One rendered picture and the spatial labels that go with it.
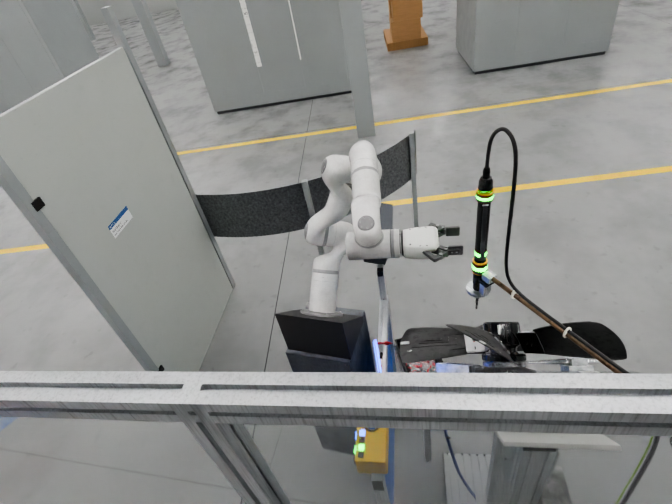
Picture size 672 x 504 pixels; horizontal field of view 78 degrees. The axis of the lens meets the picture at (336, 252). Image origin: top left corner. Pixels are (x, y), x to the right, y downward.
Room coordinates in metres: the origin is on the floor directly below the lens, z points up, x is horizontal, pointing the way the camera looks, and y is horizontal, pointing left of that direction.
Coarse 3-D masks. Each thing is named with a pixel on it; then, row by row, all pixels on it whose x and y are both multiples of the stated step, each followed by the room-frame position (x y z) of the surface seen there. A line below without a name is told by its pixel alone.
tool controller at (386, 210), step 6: (384, 204) 1.75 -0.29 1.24; (390, 204) 1.75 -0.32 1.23; (384, 210) 1.70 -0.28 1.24; (390, 210) 1.70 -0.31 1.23; (384, 216) 1.65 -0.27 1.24; (390, 216) 1.65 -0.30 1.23; (384, 222) 1.60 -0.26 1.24; (390, 222) 1.60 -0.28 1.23; (384, 228) 1.56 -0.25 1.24; (390, 228) 1.56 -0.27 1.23; (384, 258) 1.51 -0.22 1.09; (384, 264) 1.52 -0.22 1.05
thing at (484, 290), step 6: (486, 276) 0.84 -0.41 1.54; (492, 276) 0.83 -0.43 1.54; (480, 282) 0.85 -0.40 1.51; (486, 282) 0.83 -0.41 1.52; (492, 282) 0.83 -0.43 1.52; (468, 288) 0.88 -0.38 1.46; (480, 288) 0.85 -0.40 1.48; (486, 288) 0.84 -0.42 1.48; (474, 294) 0.85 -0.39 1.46; (480, 294) 0.85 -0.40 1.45; (486, 294) 0.84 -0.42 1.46
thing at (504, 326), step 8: (488, 328) 0.88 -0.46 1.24; (496, 328) 0.86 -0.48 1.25; (504, 328) 0.85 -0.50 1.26; (512, 328) 0.85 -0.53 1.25; (496, 336) 0.85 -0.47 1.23; (504, 336) 0.83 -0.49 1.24; (512, 336) 0.83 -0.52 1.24; (504, 344) 0.82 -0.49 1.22; (512, 344) 0.81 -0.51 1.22; (520, 344) 0.82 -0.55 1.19; (512, 352) 0.80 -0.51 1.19; (488, 360) 0.80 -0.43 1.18; (496, 360) 0.78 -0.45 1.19; (504, 360) 0.77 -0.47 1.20; (520, 360) 0.77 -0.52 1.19
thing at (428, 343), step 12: (408, 336) 0.99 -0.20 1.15; (420, 336) 0.96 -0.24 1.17; (432, 336) 0.94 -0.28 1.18; (444, 336) 0.93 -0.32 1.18; (456, 336) 0.92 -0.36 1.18; (408, 348) 0.92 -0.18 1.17; (420, 348) 0.90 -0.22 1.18; (432, 348) 0.89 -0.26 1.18; (444, 348) 0.88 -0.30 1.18; (456, 348) 0.86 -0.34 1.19; (408, 360) 0.86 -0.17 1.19; (420, 360) 0.85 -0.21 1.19
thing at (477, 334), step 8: (456, 328) 0.76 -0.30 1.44; (464, 328) 0.77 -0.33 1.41; (472, 328) 0.80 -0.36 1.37; (472, 336) 0.72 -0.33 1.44; (480, 336) 0.74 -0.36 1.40; (488, 336) 0.77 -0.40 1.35; (488, 344) 0.70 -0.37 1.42; (496, 344) 0.74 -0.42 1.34; (496, 352) 0.65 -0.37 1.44; (504, 352) 0.71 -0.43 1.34; (512, 360) 0.66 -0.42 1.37
